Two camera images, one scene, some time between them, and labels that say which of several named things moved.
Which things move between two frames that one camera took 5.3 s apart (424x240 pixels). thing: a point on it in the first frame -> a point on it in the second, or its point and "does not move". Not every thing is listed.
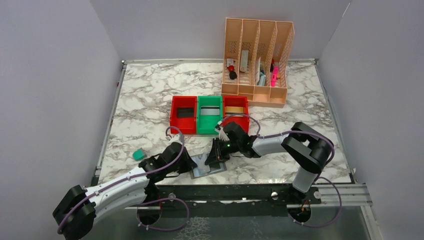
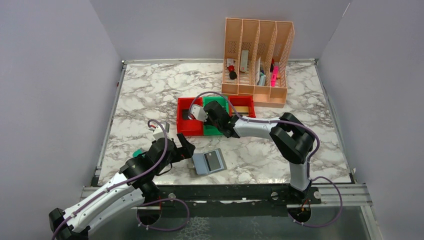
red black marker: x=232 y=74 does not move
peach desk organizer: x=256 y=57 does not move
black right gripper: x=219 y=151 -> x=210 y=110
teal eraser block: x=138 y=155 does not move
